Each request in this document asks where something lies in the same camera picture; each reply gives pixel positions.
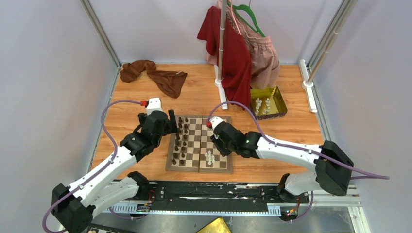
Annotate white corner rack foot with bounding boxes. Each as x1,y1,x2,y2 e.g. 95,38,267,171
299,59,318,113

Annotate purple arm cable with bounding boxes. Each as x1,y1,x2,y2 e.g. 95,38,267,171
42,100,149,233
207,100,390,181

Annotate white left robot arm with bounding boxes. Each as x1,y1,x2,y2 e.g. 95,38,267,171
43,110,177,233

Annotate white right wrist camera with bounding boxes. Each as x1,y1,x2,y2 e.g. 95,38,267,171
209,116,223,129

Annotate yellow transparent tray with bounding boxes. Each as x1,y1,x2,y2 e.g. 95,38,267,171
249,86,288,120

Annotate yellow object at bottom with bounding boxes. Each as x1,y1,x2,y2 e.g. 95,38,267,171
197,217,232,233

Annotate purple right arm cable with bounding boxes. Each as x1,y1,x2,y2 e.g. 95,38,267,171
207,100,390,181

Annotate red hanging shirt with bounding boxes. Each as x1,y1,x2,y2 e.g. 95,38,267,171
197,6,252,106

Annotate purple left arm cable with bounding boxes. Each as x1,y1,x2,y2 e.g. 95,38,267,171
42,100,149,233

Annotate wooden chess board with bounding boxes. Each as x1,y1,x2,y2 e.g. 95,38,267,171
166,115,233,174

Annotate pink hanging garment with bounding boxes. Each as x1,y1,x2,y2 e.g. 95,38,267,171
223,7,280,89

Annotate green clothes hanger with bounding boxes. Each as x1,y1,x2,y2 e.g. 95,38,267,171
228,0,265,37

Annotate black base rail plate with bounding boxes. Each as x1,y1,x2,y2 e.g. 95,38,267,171
106,180,309,215

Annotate white chess pieces in tray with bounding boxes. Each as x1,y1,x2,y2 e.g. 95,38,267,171
255,98,271,116

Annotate brown crumpled cloth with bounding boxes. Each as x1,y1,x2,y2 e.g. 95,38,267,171
120,60,188,99

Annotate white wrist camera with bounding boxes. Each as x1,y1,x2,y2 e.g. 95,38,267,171
146,97,163,115
209,116,223,129

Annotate white clothes rack stand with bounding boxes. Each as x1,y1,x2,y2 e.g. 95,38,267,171
214,0,228,110

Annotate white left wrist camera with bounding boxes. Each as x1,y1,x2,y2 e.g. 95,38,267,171
146,97,163,115

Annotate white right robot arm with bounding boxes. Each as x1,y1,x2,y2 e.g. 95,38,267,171
207,117,354,203

